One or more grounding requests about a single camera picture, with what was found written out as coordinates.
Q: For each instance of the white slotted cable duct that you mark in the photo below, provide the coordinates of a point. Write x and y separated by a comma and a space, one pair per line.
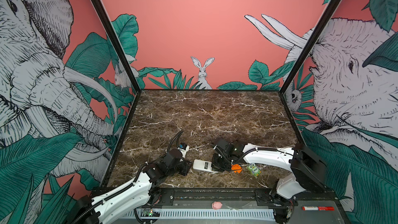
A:
186, 213

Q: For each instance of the black corner frame post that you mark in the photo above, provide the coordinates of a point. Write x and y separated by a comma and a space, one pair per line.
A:
319, 28
110, 31

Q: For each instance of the black corner frame post left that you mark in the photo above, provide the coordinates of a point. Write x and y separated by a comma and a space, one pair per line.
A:
110, 31

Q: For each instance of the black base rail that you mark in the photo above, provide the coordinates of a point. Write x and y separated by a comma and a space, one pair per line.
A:
260, 196

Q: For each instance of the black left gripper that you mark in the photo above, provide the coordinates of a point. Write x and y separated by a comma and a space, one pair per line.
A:
186, 168

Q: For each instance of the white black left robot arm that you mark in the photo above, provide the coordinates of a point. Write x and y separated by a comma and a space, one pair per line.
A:
143, 189

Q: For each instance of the white red remote control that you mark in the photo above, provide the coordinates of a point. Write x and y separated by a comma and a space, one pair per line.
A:
201, 165

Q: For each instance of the red white marker pen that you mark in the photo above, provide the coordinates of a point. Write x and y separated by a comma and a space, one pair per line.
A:
317, 208

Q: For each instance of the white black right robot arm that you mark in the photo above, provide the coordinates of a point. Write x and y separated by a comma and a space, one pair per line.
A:
307, 170

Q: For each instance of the orange toy brick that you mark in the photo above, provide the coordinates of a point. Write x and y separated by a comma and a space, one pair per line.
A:
236, 168

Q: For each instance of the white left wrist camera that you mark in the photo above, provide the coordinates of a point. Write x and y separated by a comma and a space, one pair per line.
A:
183, 148

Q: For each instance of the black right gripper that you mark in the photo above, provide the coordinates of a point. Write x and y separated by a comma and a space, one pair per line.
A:
214, 162

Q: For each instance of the black corner frame post right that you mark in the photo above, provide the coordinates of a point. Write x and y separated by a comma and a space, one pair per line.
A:
319, 28

